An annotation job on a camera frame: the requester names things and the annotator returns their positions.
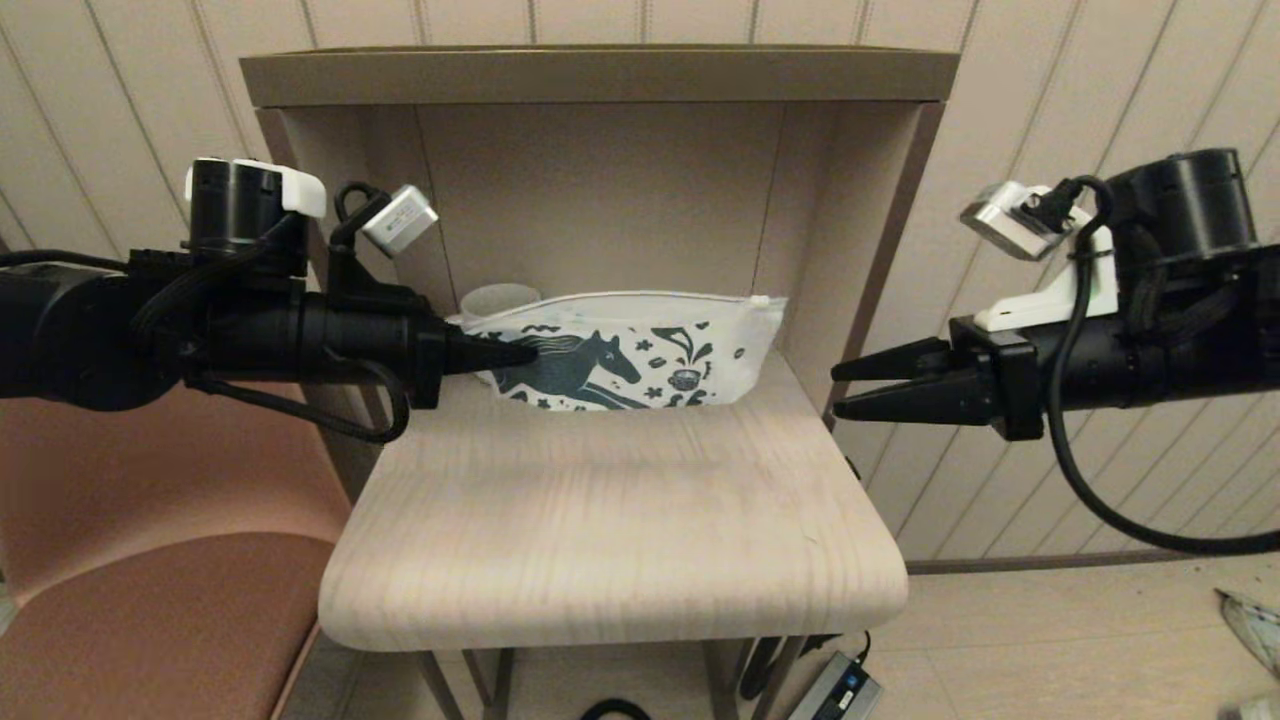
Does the white horse print pouch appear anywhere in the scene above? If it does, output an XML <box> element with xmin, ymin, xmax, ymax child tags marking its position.
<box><xmin>447</xmin><ymin>290</ymin><xmax>789</xmax><ymax>412</ymax></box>

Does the white ribbed ceramic mug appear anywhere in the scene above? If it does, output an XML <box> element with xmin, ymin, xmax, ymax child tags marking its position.
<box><xmin>460</xmin><ymin>283</ymin><xmax>544</xmax><ymax>323</ymax></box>

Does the grey crumpled floor object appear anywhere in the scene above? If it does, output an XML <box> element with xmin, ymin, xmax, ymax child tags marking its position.
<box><xmin>1213</xmin><ymin>590</ymin><xmax>1280</xmax><ymax>683</ymax></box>

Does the beige wooden table with hutch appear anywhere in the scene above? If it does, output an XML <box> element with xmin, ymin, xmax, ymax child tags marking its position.
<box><xmin>238</xmin><ymin>45</ymin><xmax>961</xmax><ymax>720</ymax></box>

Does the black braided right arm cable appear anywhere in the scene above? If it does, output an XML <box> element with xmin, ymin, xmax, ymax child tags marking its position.
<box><xmin>1125</xmin><ymin>225</ymin><xmax>1241</xmax><ymax>346</ymax></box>

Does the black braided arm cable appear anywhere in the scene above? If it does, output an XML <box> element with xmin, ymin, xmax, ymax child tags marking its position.
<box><xmin>185</xmin><ymin>358</ymin><xmax>412</xmax><ymax>445</ymax></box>
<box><xmin>1125</xmin><ymin>225</ymin><xmax>1241</xmax><ymax>346</ymax></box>

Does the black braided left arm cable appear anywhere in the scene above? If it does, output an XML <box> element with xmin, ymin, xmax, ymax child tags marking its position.
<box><xmin>185</xmin><ymin>358</ymin><xmax>412</xmax><ymax>445</ymax></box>

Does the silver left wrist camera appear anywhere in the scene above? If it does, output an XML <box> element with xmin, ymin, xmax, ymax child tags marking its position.
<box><xmin>328</xmin><ymin>183</ymin><xmax>440</xmax><ymax>311</ymax></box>

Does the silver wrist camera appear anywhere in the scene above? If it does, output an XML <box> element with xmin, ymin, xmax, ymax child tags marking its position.
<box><xmin>328</xmin><ymin>183</ymin><xmax>440</xmax><ymax>311</ymax></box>
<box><xmin>960</xmin><ymin>180</ymin><xmax>1119</xmax><ymax>333</ymax></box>

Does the black left camera cable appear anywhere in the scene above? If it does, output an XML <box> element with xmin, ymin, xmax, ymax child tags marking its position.
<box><xmin>0</xmin><ymin>180</ymin><xmax>389</xmax><ymax>273</ymax></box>

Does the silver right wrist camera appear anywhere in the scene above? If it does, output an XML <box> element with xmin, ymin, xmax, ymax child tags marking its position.
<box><xmin>960</xmin><ymin>180</ymin><xmax>1119</xmax><ymax>333</ymax></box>

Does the thick black right camera cable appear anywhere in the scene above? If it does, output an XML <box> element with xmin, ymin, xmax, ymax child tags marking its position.
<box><xmin>1020</xmin><ymin>175</ymin><xmax>1280</xmax><ymax>557</ymax></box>

